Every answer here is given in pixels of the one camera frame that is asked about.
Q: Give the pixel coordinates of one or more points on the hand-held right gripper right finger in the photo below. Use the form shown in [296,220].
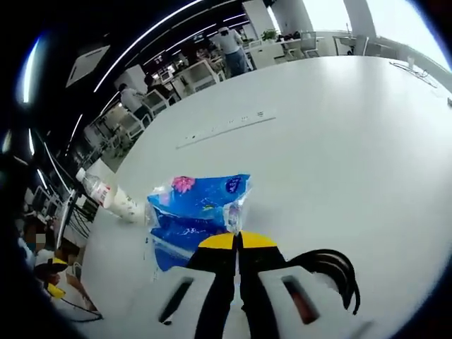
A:
[268,303]

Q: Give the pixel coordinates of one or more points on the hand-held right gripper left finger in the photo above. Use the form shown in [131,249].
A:
[212,282]

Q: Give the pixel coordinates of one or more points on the blue tissue packet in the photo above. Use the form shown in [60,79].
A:
[190,208]

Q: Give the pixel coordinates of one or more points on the clear water bottle red label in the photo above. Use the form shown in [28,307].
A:
[95,187]

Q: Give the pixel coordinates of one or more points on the white floral paper cup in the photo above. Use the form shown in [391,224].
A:
[125,205]

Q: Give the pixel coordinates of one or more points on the white mesh office chair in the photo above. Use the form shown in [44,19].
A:
[309,43]
[206,74]
[133,126]
[154,103]

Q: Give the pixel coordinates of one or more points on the ceiling air vent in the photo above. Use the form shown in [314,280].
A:
[88,65]

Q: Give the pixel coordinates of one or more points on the white low cabinet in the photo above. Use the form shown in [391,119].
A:
[268,54]

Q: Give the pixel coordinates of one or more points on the potted green plant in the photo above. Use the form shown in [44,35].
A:
[270,35]

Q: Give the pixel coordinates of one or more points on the white charger plug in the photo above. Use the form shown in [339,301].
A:
[410,61]

